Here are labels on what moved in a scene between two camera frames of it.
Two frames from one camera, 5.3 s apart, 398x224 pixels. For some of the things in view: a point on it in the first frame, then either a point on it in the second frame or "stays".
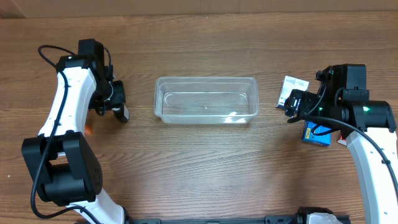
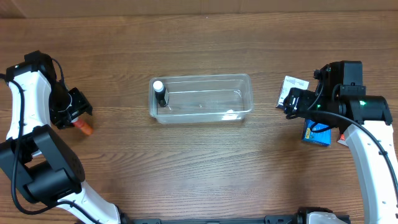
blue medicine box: [324, 139] stays
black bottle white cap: [121, 113] to [160, 93]
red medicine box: [341, 140] stays
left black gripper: [118, 94] to [76, 107]
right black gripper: [298, 101] stays
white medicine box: [289, 84] stays
